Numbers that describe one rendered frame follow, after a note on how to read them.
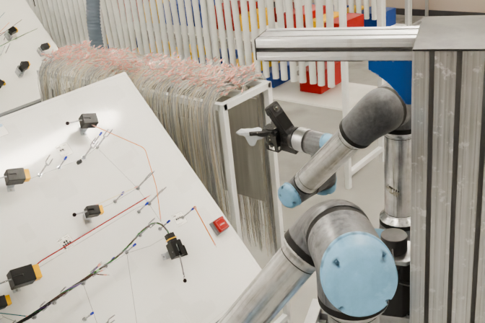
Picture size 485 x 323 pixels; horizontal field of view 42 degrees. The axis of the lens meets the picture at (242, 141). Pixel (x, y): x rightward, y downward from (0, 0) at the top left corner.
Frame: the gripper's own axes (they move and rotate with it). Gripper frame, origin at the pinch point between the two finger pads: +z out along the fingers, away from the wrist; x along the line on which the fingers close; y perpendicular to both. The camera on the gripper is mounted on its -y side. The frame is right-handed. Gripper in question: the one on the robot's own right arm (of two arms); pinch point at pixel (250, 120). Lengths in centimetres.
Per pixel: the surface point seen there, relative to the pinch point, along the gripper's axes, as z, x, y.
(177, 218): 31, -19, 40
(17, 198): 50, -65, 8
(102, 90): 70, -11, -4
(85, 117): 55, -29, -4
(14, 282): 23, -83, 17
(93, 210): 35, -48, 18
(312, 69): 146, 199, 90
